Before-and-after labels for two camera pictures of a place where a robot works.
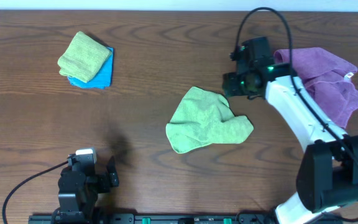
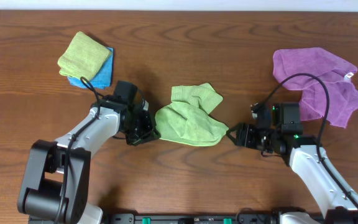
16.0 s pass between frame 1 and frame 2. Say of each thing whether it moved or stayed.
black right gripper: moved
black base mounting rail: stayed
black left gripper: moved
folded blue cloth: stayed
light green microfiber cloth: moved
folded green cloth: stayed
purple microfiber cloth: stayed
